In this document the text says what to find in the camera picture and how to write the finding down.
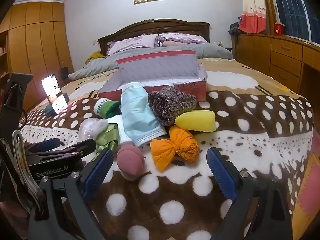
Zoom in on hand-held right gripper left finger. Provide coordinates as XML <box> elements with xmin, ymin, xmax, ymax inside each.
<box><xmin>29</xmin><ymin>148</ymin><xmax>114</xmax><ymax>240</ymax></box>

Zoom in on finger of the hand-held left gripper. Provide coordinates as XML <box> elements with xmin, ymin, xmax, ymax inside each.
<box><xmin>26</xmin><ymin>138</ymin><xmax>97</xmax><ymax>160</ymax></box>
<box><xmin>25</xmin><ymin>137</ymin><xmax>62</xmax><ymax>152</ymax></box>

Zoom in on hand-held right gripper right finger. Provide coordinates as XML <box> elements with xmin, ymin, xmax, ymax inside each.
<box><xmin>206</xmin><ymin>147</ymin><xmax>293</xmax><ymax>240</ymax></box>

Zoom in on clear plastic bag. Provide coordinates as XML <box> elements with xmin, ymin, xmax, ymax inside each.
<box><xmin>79</xmin><ymin>118</ymin><xmax>108</xmax><ymax>140</ymax></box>

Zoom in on green ribbon bow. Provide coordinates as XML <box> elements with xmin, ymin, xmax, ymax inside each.
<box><xmin>95</xmin><ymin>123</ymin><xmax>120</xmax><ymax>153</ymax></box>

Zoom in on pink round sponge ball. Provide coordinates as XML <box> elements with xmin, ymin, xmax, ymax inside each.
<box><xmin>117</xmin><ymin>145</ymin><xmax>145</xmax><ymax>181</ymax></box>

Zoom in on orange cloth pouch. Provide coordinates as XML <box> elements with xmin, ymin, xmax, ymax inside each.
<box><xmin>150</xmin><ymin>125</ymin><xmax>200</xmax><ymax>172</ymax></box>

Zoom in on green white wristband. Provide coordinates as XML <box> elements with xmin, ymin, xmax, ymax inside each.
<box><xmin>94</xmin><ymin>97</ymin><xmax>122</xmax><ymax>118</ymax></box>

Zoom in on yellow sponge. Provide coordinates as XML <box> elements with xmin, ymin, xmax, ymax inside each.
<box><xmin>174</xmin><ymin>110</ymin><xmax>216</xmax><ymax>132</ymax></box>

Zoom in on blue face mask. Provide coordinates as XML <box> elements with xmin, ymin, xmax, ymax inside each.
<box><xmin>121</xmin><ymin>82</ymin><xmax>167</xmax><ymax>147</ymax></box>

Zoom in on brown knitted sock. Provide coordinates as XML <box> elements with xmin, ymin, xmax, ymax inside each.
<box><xmin>147</xmin><ymin>85</ymin><xmax>197</xmax><ymax>127</ymax></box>

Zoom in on red cardboard box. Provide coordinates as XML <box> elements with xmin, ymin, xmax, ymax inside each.
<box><xmin>97</xmin><ymin>50</ymin><xmax>208</xmax><ymax>103</ymax></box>

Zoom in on phone stand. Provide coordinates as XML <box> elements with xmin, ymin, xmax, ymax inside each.
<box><xmin>44</xmin><ymin>94</ymin><xmax>69</xmax><ymax>117</ymax></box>

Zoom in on white knitted cloth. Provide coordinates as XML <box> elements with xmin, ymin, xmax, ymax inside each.
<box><xmin>107</xmin><ymin>115</ymin><xmax>137</xmax><ymax>145</ymax></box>

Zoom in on smartphone with lit screen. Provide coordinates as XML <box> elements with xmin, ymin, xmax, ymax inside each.
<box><xmin>41</xmin><ymin>74</ymin><xmax>68</xmax><ymax>115</ymax></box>

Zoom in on brown white spotted blanket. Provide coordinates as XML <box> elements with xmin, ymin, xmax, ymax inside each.
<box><xmin>19</xmin><ymin>57</ymin><xmax>320</xmax><ymax>240</ymax></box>

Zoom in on yellow cloth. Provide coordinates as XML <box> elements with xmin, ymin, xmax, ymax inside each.
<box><xmin>85</xmin><ymin>51</ymin><xmax>105</xmax><ymax>65</ymax></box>

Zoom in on wooden wardrobe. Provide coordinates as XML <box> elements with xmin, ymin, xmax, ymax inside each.
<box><xmin>0</xmin><ymin>2</ymin><xmax>75</xmax><ymax>113</ymax></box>

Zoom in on grey duvet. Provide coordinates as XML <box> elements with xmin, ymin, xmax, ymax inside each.
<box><xmin>68</xmin><ymin>41</ymin><xmax>233</xmax><ymax>80</ymax></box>

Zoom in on wooden drawer cabinet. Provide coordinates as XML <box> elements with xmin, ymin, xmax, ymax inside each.
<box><xmin>236</xmin><ymin>34</ymin><xmax>320</xmax><ymax>95</ymax></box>

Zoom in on lilac pillow with dark trim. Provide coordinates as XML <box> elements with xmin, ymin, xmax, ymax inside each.
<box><xmin>157</xmin><ymin>32</ymin><xmax>208</xmax><ymax>47</ymax></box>

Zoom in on dark hanging clothes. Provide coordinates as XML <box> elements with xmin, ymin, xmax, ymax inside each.
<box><xmin>229</xmin><ymin>22</ymin><xmax>242</xmax><ymax>42</ymax></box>

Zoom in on wooden bed headboard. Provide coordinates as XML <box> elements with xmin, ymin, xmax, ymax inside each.
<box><xmin>97</xmin><ymin>19</ymin><xmax>210</xmax><ymax>55</ymax></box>

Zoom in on red container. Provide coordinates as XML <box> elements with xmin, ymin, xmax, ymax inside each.
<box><xmin>274</xmin><ymin>22</ymin><xmax>285</xmax><ymax>36</ymax></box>

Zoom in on floral curtain with red hem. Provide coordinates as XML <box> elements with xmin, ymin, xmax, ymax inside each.
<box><xmin>237</xmin><ymin>0</ymin><xmax>267</xmax><ymax>34</ymax></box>

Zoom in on window with blue pane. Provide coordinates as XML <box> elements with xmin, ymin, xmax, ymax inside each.
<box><xmin>266</xmin><ymin>0</ymin><xmax>320</xmax><ymax>45</ymax></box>

